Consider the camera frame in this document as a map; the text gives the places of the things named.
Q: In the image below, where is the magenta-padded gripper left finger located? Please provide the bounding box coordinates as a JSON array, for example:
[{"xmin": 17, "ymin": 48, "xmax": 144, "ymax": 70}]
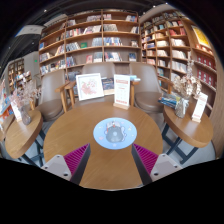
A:
[{"xmin": 41, "ymin": 143, "xmax": 92, "ymax": 186}]

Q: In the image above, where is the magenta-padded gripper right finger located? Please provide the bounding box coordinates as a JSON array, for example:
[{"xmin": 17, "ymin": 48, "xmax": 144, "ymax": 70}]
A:
[{"xmin": 131, "ymin": 143, "xmax": 184, "ymax": 186}]

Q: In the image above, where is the grey computer mouse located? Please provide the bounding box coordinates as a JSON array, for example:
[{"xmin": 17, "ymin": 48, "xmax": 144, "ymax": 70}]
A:
[{"xmin": 104, "ymin": 120, "xmax": 126, "ymax": 144}]

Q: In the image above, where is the round light blue mouse pad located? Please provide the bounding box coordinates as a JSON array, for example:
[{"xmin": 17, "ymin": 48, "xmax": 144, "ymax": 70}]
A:
[{"xmin": 92, "ymin": 117, "xmax": 138, "ymax": 150}]

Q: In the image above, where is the round wooden side table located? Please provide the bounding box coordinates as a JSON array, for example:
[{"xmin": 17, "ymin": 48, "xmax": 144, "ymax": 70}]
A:
[
  {"xmin": 162, "ymin": 99, "xmax": 214, "ymax": 164},
  {"xmin": 3, "ymin": 109, "xmax": 44, "ymax": 166}
]

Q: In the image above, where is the beige armchair with wooden arms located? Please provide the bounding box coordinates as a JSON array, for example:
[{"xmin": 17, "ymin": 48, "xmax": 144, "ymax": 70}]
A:
[
  {"xmin": 34, "ymin": 69, "xmax": 71, "ymax": 122},
  {"xmin": 129, "ymin": 62, "xmax": 174, "ymax": 114},
  {"xmin": 64, "ymin": 62, "xmax": 118, "ymax": 108}
]

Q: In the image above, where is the glass vase with dried flowers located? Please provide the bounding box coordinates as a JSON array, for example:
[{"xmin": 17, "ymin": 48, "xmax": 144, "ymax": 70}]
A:
[{"xmin": 172, "ymin": 59, "xmax": 203, "ymax": 119}]

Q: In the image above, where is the stack of books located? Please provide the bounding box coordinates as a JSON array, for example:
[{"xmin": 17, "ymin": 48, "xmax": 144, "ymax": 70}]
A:
[{"xmin": 158, "ymin": 92, "xmax": 181, "ymax": 110}]

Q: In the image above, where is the glass vase with pink flowers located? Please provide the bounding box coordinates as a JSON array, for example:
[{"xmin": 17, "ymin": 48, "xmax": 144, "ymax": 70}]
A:
[{"xmin": 9, "ymin": 79, "xmax": 43, "ymax": 126}]

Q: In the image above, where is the white and red table sign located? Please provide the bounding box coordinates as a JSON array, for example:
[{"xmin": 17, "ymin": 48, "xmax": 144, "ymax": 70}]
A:
[{"xmin": 113, "ymin": 73, "xmax": 132, "ymax": 110}]

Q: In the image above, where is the white framed floral picture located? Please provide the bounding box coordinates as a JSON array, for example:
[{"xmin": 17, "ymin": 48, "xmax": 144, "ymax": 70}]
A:
[{"xmin": 75, "ymin": 72, "xmax": 105, "ymax": 102}]

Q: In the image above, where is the small white and red sign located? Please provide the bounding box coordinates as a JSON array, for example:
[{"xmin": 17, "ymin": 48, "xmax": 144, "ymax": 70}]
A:
[
  {"xmin": 10, "ymin": 100, "xmax": 23, "ymax": 123},
  {"xmin": 191, "ymin": 92, "xmax": 209, "ymax": 124}
]

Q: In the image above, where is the dark book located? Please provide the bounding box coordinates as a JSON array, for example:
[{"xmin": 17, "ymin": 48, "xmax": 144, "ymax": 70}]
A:
[{"xmin": 101, "ymin": 77, "xmax": 115, "ymax": 96}]

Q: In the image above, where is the small distant wooden bookshelf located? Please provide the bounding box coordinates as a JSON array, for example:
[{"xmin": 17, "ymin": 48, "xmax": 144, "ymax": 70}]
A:
[{"xmin": 7, "ymin": 58, "xmax": 26, "ymax": 89}]

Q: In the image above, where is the curved wooden bookshelf with books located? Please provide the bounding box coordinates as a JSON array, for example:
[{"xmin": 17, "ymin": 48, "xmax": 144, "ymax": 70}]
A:
[{"xmin": 139, "ymin": 11, "xmax": 221, "ymax": 111}]

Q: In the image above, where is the wide wooden bookshelf with books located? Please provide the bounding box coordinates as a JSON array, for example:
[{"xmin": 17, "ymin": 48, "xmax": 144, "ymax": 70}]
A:
[{"xmin": 38, "ymin": 9, "xmax": 143, "ymax": 79}]

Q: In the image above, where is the white hanging ceiling panel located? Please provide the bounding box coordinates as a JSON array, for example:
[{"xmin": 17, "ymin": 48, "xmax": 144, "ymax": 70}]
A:
[{"xmin": 14, "ymin": 24, "xmax": 46, "ymax": 38}]

